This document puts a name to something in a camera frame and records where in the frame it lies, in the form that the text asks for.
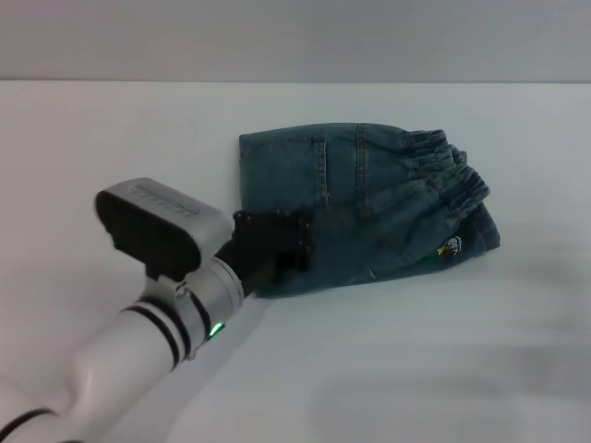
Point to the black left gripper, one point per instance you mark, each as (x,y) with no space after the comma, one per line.
(263,244)

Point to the blue denim shorts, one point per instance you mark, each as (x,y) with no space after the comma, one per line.
(369,203)

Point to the left wrist camera housing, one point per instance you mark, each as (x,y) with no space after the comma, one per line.
(161,226)

